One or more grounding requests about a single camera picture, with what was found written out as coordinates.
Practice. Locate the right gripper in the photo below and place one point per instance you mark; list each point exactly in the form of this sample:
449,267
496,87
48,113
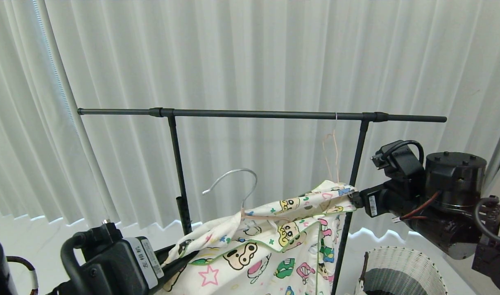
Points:
393,200

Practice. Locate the white curtain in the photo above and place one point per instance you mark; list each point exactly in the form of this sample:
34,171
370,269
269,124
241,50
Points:
250,61

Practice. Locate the white laundry basket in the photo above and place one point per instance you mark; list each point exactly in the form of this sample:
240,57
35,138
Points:
409,262

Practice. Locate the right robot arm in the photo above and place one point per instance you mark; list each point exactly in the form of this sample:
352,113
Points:
454,184

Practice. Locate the pink clothes hanger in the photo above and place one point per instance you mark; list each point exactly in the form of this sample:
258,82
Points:
337,164
256,184

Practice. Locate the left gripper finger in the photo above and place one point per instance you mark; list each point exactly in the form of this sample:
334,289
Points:
166,253
172,272

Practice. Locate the black clothes rack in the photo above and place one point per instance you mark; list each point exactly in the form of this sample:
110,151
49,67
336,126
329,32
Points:
254,113

